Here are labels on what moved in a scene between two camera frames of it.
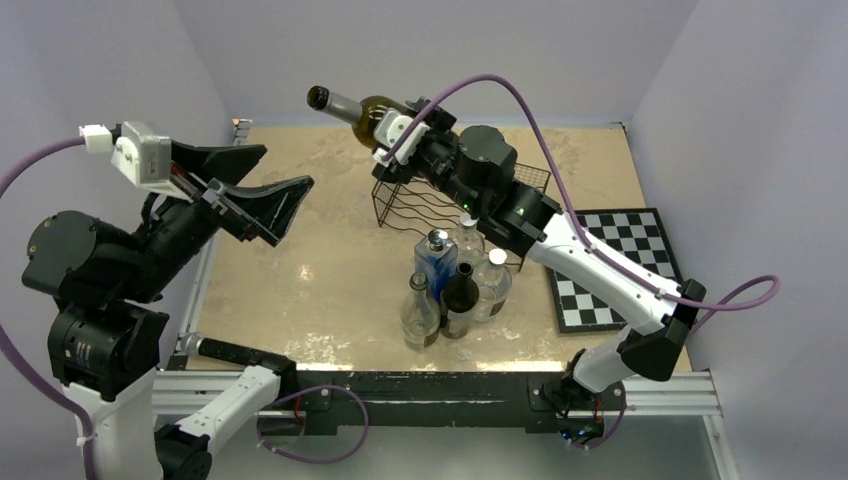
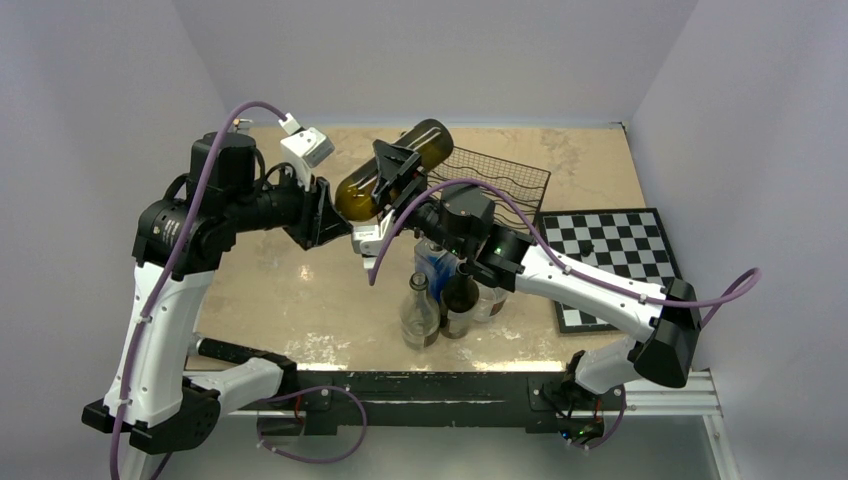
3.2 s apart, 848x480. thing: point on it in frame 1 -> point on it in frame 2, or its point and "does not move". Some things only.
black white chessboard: x=634 y=238 does not move
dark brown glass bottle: x=459 y=295 does not move
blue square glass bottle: x=437 y=258 does not move
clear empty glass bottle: x=420 y=316 does not move
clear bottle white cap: x=493 y=287 does not move
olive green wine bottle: x=360 y=113 -> x=368 y=192
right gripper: x=398 y=173 -> x=400 y=178
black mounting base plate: x=324 y=401 does not move
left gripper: x=267 y=208 -> x=321 y=220
